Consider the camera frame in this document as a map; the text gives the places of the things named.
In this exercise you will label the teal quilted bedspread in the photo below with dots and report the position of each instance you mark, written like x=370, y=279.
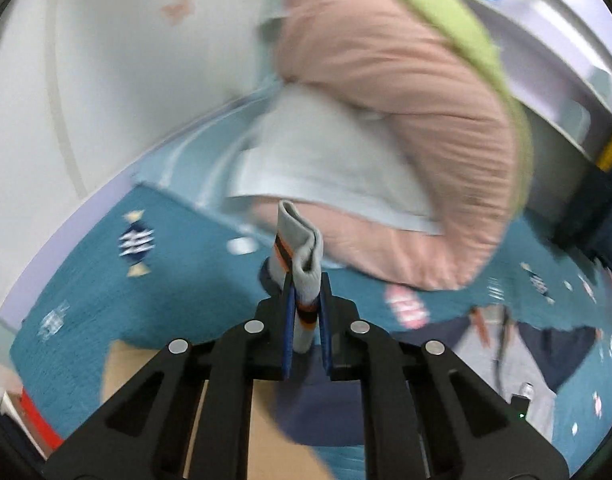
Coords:
x=178, y=257

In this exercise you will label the navy and yellow quilted jacket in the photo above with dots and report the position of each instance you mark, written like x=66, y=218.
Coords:
x=587, y=222

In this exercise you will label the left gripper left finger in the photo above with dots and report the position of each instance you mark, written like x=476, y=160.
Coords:
x=187, y=412

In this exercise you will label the grey and navy sweatshirt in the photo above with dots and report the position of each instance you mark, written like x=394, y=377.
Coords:
x=524, y=364

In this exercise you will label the pink folded duvet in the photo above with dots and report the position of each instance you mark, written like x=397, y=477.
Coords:
x=450, y=125

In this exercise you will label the tan folded garment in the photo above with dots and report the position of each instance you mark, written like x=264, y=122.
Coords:
x=271, y=454

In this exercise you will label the green blanket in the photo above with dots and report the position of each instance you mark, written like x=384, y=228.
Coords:
x=470, y=39

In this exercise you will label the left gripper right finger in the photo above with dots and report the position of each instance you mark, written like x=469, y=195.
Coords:
x=426, y=414

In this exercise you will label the red fabric item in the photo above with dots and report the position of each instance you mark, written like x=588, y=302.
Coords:
x=45, y=431

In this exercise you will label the white pillow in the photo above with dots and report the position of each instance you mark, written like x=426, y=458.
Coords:
x=311, y=147

